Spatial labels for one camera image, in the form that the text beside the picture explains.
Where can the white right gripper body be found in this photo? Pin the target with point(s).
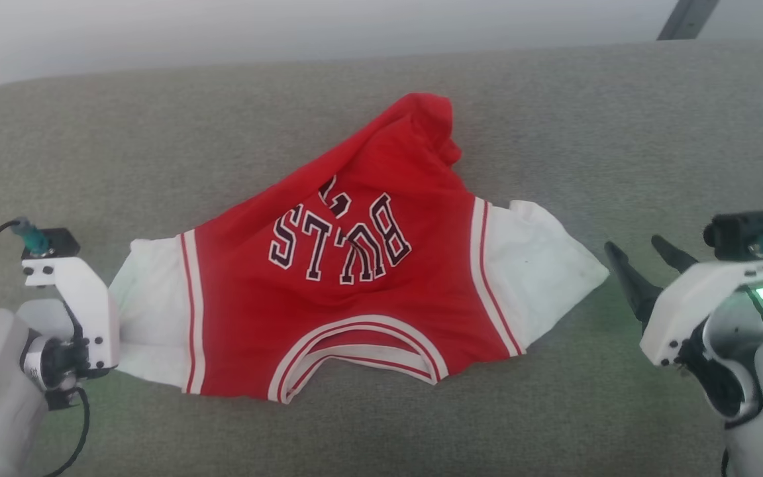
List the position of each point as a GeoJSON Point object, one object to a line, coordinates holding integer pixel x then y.
{"type": "Point", "coordinates": [693, 305]}

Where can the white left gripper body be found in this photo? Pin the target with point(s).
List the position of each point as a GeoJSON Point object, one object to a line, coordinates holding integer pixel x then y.
{"type": "Point", "coordinates": [93, 311]}

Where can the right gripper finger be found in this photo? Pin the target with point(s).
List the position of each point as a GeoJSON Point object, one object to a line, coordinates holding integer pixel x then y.
{"type": "Point", "coordinates": [636, 288]}
{"type": "Point", "coordinates": [676, 257]}

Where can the red white Bulls jersey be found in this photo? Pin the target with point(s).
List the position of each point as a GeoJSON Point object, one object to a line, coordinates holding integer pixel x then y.
{"type": "Point", "coordinates": [388, 298]}

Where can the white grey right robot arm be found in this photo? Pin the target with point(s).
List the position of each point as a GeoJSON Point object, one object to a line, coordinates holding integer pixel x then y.
{"type": "Point", "coordinates": [739, 397]}

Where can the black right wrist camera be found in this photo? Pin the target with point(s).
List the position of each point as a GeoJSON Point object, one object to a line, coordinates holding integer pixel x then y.
{"type": "Point", "coordinates": [739, 232]}

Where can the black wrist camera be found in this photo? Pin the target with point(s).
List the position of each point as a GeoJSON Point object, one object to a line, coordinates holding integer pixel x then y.
{"type": "Point", "coordinates": [60, 242]}
{"type": "Point", "coordinates": [739, 232]}

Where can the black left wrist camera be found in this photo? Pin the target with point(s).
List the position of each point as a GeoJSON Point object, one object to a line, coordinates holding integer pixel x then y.
{"type": "Point", "coordinates": [60, 242]}

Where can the grey metal wall pole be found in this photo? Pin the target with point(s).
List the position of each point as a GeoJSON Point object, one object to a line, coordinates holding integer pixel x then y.
{"type": "Point", "coordinates": [686, 20]}

